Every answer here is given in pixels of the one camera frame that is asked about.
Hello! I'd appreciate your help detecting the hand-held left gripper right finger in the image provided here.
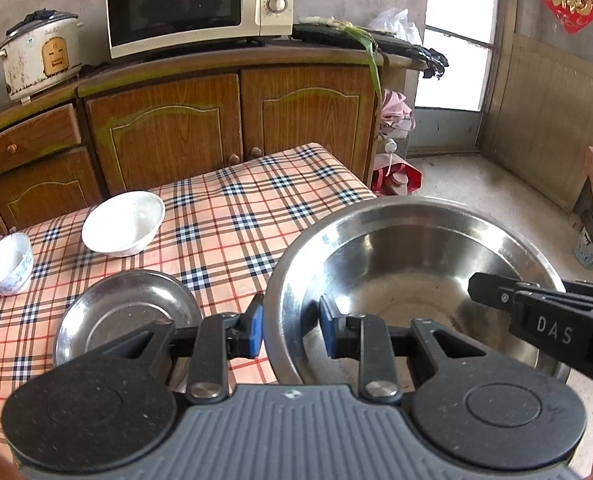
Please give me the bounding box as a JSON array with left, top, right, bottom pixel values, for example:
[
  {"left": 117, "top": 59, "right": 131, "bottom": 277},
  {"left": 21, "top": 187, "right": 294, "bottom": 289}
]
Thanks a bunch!
[{"left": 319, "top": 294, "right": 507, "bottom": 406}]

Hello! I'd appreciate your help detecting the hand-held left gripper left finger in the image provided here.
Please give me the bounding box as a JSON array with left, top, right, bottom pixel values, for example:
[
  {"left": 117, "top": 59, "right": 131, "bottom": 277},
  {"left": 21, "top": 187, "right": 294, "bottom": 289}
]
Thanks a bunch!
[{"left": 94, "top": 292, "right": 266, "bottom": 406}]

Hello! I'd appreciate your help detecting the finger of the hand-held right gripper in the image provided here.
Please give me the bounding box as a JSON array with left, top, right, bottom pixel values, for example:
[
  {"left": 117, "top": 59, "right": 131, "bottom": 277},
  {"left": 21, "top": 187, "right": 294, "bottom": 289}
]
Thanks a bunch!
[{"left": 467, "top": 272, "right": 567, "bottom": 311}]

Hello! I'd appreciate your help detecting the stainless steel bowl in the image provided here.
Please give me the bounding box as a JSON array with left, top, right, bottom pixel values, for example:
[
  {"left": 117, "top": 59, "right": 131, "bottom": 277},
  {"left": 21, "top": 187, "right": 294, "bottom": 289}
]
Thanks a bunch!
[{"left": 264, "top": 196, "right": 574, "bottom": 386}]

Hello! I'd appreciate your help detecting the stainless steel plate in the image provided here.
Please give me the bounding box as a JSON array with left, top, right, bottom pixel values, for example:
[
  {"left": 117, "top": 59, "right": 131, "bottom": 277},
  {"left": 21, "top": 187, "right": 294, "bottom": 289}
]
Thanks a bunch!
[{"left": 53, "top": 269, "right": 204, "bottom": 393}]

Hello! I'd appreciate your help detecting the large white bowl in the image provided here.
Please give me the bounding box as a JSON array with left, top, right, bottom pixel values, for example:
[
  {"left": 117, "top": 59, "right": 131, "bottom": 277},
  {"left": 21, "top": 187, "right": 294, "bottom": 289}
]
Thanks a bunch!
[{"left": 81, "top": 190, "right": 166, "bottom": 258}]

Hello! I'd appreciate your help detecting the small blue floral bowl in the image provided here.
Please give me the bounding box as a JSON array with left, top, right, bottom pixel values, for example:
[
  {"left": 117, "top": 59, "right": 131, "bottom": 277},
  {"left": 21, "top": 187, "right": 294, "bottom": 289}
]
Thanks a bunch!
[{"left": 0, "top": 232, "right": 34, "bottom": 296}]

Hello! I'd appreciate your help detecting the plaid tablecloth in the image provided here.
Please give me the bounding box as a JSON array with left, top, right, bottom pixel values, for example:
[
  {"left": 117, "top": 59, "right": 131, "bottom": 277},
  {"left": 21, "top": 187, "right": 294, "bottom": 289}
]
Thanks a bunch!
[{"left": 0, "top": 142, "right": 379, "bottom": 461}]

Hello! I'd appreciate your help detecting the red bag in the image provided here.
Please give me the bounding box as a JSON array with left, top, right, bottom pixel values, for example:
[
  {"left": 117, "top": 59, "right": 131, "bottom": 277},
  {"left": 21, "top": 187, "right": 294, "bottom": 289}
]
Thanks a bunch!
[{"left": 371, "top": 162, "right": 423, "bottom": 198}]

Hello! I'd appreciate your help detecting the beige panel door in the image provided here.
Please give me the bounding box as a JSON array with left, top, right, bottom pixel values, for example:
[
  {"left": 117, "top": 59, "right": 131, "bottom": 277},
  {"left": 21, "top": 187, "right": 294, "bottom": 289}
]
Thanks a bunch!
[{"left": 476, "top": 0, "right": 593, "bottom": 213}]

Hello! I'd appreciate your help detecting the grey door with window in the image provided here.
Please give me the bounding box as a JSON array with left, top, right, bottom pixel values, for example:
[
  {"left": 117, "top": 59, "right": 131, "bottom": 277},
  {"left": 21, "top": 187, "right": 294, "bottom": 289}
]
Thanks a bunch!
[{"left": 409, "top": 0, "right": 519, "bottom": 157}]

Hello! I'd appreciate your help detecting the pink cloth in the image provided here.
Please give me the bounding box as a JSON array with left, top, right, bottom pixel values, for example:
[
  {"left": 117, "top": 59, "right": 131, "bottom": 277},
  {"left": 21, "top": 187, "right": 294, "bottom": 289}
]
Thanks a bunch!
[{"left": 380, "top": 89, "right": 416, "bottom": 138}]

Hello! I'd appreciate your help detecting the two-door wooden cabinet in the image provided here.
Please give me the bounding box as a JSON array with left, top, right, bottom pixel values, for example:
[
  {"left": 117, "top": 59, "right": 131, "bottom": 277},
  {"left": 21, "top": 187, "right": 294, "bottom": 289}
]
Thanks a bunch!
[{"left": 79, "top": 47, "right": 414, "bottom": 196}]

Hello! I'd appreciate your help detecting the black plastic bag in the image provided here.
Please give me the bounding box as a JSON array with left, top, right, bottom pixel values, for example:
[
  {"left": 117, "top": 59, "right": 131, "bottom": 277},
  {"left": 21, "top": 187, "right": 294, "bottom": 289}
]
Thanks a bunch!
[{"left": 421, "top": 47, "right": 449, "bottom": 81}]

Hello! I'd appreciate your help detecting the green onion leaf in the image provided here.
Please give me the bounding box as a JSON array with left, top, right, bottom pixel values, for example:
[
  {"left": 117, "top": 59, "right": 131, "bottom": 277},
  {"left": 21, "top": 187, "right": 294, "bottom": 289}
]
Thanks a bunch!
[{"left": 326, "top": 19, "right": 384, "bottom": 103}]

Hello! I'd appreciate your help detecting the white plastic bag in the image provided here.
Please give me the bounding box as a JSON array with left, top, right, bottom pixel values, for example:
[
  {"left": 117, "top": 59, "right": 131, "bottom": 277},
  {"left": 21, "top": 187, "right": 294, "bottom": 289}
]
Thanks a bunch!
[{"left": 369, "top": 7, "right": 422, "bottom": 46}]

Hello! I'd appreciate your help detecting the black tray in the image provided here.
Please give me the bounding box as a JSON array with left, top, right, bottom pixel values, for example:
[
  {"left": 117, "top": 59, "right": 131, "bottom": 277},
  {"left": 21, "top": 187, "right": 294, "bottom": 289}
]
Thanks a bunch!
[{"left": 291, "top": 20, "right": 429, "bottom": 68}]

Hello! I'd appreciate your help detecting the cream microwave oven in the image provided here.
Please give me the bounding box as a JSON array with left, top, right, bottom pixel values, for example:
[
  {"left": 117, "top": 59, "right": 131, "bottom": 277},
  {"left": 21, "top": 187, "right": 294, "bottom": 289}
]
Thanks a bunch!
[{"left": 105, "top": 0, "right": 295, "bottom": 59}]

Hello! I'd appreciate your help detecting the white rice cooker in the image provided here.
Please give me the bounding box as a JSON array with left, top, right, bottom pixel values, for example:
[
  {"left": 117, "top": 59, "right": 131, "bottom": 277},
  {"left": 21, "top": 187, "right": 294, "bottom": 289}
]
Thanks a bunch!
[{"left": 0, "top": 8, "right": 84, "bottom": 103}]

